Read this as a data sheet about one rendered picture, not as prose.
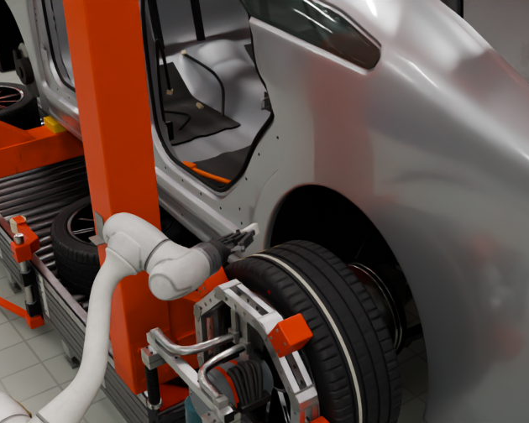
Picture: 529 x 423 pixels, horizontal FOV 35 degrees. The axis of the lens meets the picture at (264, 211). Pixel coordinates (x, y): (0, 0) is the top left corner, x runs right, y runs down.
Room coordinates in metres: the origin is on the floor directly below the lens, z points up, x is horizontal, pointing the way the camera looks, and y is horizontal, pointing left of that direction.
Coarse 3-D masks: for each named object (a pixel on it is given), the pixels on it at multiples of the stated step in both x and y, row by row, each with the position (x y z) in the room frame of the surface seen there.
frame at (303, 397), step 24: (216, 288) 1.98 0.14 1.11; (240, 288) 1.95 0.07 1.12; (216, 312) 2.10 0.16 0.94; (240, 312) 1.87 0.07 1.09; (264, 312) 1.85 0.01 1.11; (216, 336) 2.09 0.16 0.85; (264, 336) 1.77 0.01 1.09; (288, 360) 1.76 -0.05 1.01; (288, 384) 1.69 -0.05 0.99; (312, 384) 1.70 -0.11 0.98; (312, 408) 1.67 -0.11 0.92
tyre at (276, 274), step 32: (256, 256) 2.07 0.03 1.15; (288, 256) 2.02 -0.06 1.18; (320, 256) 2.02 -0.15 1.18; (256, 288) 1.96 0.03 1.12; (288, 288) 1.87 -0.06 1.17; (320, 288) 1.88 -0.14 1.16; (352, 288) 1.90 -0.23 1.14; (320, 320) 1.79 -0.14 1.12; (352, 320) 1.82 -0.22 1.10; (384, 320) 1.85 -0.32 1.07; (320, 352) 1.72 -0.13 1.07; (352, 352) 1.76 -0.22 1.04; (384, 352) 1.79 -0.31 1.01; (320, 384) 1.71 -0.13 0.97; (352, 384) 1.70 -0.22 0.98; (384, 384) 1.75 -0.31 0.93; (352, 416) 1.67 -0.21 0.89; (384, 416) 1.74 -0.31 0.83
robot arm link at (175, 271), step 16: (160, 256) 1.76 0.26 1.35; (176, 256) 1.76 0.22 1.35; (192, 256) 1.78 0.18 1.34; (160, 272) 1.70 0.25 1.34; (176, 272) 1.71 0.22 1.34; (192, 272) 1.73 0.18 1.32; (208, 272) 1.79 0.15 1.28; (160, 288) 1.69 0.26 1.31; (176, 288) 1.68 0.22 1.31; (192, 288) 1.72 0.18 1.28
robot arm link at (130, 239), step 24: (120, 216) 1.87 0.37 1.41; (120, 240) 1.80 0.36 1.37; (144, 240) 1.80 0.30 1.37; (120, 264) 1.77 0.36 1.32; (144, 264) 1.77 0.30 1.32; (96, 288) 1.73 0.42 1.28; (96, 312) 1.68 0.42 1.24; (96, 336) 1.63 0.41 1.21; (96, 360) 1.59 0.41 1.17; (72, 384) 1.55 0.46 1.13; (96, 384) 1.55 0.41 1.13; (48, 408) 1.50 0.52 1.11; (72, 408) 1.50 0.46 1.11
